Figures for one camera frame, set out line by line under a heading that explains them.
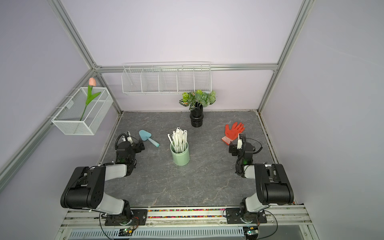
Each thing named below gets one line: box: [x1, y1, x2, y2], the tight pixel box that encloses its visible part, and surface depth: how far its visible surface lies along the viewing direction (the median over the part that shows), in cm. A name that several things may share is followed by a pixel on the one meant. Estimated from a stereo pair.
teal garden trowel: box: [139, 129, 160, 148], surface depth 107 cm
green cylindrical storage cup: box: [170, 141, 190, 166], surface depth 90 cm
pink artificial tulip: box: [79, 77, 101, 121], surface depth 82 cm
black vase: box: [189, 102, 204, 128], surface depth 107 cm
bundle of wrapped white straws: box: [167, 127, 188, 153], surface depth 85 cm
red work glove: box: [221, 122, 245, 146], surface depth 110 cm
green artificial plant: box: [179, 89, 217, 111], surface depth 94 cm
